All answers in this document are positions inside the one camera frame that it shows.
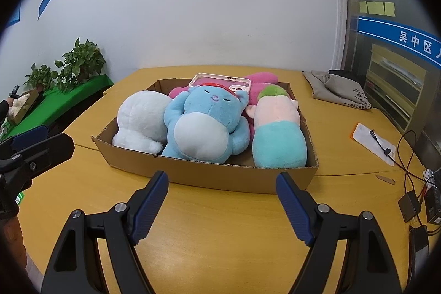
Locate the metal-framed glass partition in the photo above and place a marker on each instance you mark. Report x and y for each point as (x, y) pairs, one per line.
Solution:
(396, 90)

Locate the white power strip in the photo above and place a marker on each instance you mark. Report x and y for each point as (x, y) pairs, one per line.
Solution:
(429, 176)

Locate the small potted plant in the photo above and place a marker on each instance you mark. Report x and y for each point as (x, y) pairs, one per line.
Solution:
(41, 77)

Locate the white card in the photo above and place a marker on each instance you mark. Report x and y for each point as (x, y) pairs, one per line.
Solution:
(365, 139)

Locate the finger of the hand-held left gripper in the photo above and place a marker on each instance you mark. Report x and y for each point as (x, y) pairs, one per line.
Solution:
(31, 135)
(48, 152)

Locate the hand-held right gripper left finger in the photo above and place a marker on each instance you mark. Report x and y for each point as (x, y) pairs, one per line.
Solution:
(151, 204)

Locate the green white sticker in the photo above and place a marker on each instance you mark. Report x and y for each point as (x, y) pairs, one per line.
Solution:
(20, 199)

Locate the blue plush toy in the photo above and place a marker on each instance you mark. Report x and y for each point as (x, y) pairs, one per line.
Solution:
(203, 132)

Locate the cream plush toy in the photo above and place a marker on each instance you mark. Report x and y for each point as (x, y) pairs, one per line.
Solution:
(19, 104)

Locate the yellow sticky note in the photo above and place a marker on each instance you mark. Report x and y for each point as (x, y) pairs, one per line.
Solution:
(375, 8)
(389, 8)
(363, 7)

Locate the black device box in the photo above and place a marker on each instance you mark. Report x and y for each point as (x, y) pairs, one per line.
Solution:
(434, 204)

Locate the white plush toy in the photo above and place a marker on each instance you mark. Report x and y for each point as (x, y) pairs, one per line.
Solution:
(141, 121)

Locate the pink plush bear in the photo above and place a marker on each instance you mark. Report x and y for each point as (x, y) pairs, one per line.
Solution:
(265, 77)

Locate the green-haired pig plush toy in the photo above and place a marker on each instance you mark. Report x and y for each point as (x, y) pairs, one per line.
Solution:
(279, 146)

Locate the black power adapter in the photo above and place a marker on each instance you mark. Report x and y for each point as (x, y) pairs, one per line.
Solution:
(410, 207)
(419, 239)

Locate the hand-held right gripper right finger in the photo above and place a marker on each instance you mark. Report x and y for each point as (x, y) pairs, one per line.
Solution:
(293, 204)

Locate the large potted plant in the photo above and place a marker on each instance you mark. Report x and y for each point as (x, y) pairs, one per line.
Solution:
(81, 63)

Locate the blue wall poster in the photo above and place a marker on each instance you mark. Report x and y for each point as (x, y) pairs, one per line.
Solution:
(15, 15)

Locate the tan flat stick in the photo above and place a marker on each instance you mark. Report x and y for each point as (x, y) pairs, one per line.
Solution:
(386, 179)

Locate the grey cloth bag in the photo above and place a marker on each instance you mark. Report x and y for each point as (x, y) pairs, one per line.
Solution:
(327, 87)

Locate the blue sign band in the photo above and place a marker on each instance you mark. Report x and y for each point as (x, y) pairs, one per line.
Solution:
(389, 32)

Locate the small cardboard box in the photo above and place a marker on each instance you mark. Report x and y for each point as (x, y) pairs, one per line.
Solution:
(32, 101)

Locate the pink white phone case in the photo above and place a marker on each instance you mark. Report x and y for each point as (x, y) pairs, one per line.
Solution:
(246, 87)

